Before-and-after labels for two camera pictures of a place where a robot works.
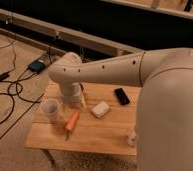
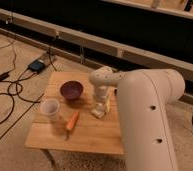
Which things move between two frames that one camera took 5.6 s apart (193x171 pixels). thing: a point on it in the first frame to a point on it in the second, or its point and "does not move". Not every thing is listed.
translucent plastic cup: (51, 109) does not move
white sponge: (100, 109) does not move
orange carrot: (70, 124) does not move
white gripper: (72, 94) to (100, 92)
